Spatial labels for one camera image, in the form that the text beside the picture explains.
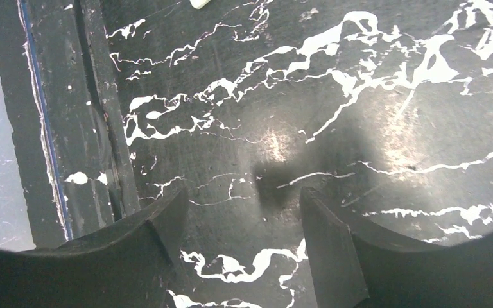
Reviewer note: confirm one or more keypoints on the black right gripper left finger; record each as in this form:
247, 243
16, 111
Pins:
126, 264

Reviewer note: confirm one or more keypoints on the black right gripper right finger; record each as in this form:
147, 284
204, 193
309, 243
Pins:
358, 263

